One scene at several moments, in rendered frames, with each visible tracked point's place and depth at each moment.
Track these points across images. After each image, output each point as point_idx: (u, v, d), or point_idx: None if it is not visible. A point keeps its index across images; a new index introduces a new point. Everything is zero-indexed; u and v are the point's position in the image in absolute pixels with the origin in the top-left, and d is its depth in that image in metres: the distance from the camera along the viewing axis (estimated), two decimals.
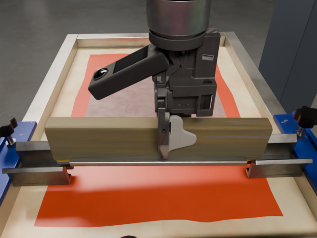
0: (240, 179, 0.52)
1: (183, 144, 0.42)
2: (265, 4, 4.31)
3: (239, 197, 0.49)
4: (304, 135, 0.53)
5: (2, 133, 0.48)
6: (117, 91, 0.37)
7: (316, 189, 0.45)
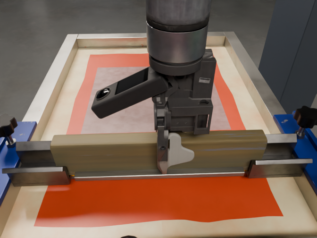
0: (240, 179, 0.52)
1: (182, 160, 0.44)
2: (265, 4, 4.31)
3: (239, 197, 0.49)
4: (304, 135, 0.53)
5: (2, 133, 0.48)
6: (118, 111, 0.39)
7: (316, 189, 0.45)
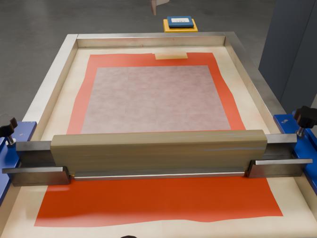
0: (240, 179, 0.52)
1: (163, 1, 0.84)
2: (265, 4, 4.31)
3: (239, 197, 0.49)
4: (304, 135, 0.53)
5: (2, 133, 0.48)
6: None
7: (316, 189, 0.45)
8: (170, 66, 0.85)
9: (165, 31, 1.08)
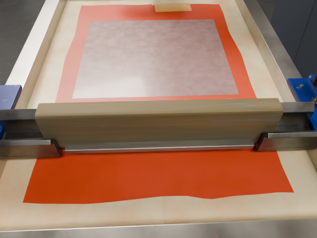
0: (248, 150, 0.47)
1: None
2: (265, 4, 4.31)
3: (246, 171, 0.45)
4: None
5: None
6: None
7: None
8: (171, 20, 0.75)
9: None
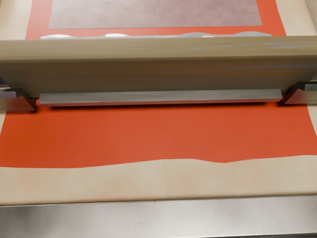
0: (271, 101, 0.38)
1: None
2: None
3: (268, 128, 0.36)
4: None
5: None
6: None
7: None
8: None
9: None
